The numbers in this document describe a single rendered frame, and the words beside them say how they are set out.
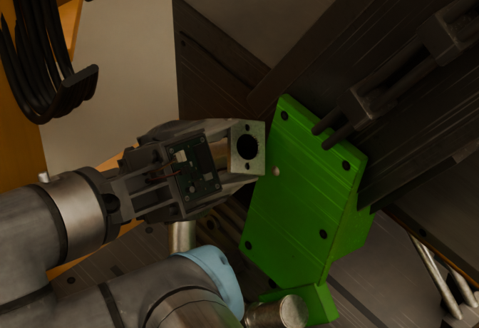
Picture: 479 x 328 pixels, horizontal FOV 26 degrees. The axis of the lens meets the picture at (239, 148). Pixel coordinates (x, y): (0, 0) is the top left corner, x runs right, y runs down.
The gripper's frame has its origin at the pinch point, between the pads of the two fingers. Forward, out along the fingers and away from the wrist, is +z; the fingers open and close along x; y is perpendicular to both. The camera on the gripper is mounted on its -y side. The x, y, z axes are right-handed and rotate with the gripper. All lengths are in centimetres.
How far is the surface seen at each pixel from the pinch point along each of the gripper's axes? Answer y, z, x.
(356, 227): 4.4, 8.1, -11.7
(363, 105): 20.3, -1.5, 1.4
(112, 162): -45.7, 12.4, 0.6
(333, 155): 10.3, 2.6, -3.0
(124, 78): -161, 93, 16
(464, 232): 10.1, 17.2, -15.8
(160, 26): -166, 113, 28
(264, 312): -3.7, -0.7, -17.4
